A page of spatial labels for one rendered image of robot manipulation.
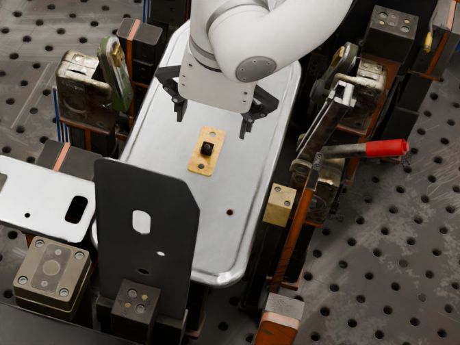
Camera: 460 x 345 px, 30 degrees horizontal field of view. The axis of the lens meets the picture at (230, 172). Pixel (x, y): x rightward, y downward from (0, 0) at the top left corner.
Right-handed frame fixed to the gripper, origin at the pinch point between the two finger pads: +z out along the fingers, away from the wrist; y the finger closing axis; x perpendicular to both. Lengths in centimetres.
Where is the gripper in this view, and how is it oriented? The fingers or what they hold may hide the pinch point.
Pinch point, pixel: (213, 118)
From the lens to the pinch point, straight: 120.6
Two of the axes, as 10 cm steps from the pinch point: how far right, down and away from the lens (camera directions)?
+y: -9.6, -2.7, 0.7
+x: -2.6, 8.0, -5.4
